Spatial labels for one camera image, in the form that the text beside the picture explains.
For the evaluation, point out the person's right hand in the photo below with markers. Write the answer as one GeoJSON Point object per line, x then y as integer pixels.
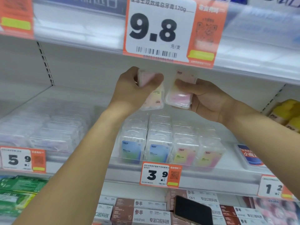
{"type": "Point", "coordinates": [211, 100]}

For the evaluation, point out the pink patterned packet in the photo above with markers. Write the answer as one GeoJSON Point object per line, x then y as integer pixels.
{"type": "Point", "coordinates": [279, 210]}

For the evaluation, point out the row of brown white boxes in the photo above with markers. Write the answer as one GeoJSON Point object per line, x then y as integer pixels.
{"type": "Point", "coordinates": [145, 213]}

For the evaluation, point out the large orange white price tag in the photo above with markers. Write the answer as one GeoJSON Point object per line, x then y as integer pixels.
{"type": "Point", "coordinates": [161, 30]}

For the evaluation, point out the blue red label packet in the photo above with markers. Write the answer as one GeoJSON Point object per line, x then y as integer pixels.
{"type": "Point", "coordinates": [250, 155]}

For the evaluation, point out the small orange white price tag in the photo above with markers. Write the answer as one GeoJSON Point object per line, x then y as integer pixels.
{"type": "Point", "coordinates": [16, 159]}
{"type": "Point", "coordinates": [159, 174]}
{"type": "Point", "coordinates": [271, 187]}

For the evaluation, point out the clear pink floss box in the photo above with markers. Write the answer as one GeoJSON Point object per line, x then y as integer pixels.
{"type": "Point", "coordinates": [178, 100]}
{"type": "Point", "coordinates": [155, 99]}

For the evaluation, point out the yellow packets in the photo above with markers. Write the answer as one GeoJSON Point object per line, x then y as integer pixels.
{"type": "Point", "coordinates": [287, 114]}

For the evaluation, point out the orange price tag yellow strip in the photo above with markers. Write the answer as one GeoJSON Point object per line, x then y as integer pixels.
{"type": "Point", "coordinates": [16, 16]}

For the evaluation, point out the black smartphone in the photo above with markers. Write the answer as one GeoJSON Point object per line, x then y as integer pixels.
{"type": "Point", "coordinates": [193, 210]}

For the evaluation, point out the rows of clear floss boxes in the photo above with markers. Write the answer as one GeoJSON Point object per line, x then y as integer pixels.
{"type": "Point", "coordinates": [171, 142]}

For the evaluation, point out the green packets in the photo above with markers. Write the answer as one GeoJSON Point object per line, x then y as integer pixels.
{"type": "Point", "coordinates": [18, 194]}

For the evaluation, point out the person's left hand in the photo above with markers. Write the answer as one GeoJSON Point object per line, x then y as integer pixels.
{"type": "Point", "coordinates": [126, 91]}

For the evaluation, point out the person's right forearm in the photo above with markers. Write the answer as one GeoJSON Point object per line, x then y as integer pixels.
{"type": "Point", "coordinates": [264, 140]}

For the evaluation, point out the pile of frosted plastic boxes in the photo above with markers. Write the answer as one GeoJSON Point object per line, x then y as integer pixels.
{"type": "Point", "coordinates": [51, 128]}

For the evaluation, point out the white upper shelf board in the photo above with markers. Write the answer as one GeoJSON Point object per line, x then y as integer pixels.
{"type": "Point", "coordinates": [82, 32]}

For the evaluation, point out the dark blue box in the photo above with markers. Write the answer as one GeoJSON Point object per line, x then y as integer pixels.
{"type": "Point", "coordinates": [89, 3]}

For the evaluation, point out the person's right thumb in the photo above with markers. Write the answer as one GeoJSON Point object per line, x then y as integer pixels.
{"type": "Point", "coordinates": [187, 86]}

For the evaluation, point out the slotted shelf upright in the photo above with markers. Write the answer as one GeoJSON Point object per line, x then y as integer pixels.
{"type": "Point", "coordinates": [45, 63]}
{"type": "Point", "coordinates": [273, 98]}

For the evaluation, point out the white middle shelf board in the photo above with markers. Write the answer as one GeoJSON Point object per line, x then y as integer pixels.
{"type": "Point", "coordinates": [211, 178]}

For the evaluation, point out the person's left thumb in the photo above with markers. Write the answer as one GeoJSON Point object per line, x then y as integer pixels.
{"type": "Point", "coordinates": [153, 81]}

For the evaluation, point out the person's left forearm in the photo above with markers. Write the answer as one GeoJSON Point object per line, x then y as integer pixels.
{"type": "Point", "coordinates": [77, 168]}

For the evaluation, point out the white shelf board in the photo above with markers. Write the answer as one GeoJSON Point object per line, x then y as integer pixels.
{"type": "Point", "coordinates": [211, 178]}
{"type": "Point", "coordinates": [82, 32]}

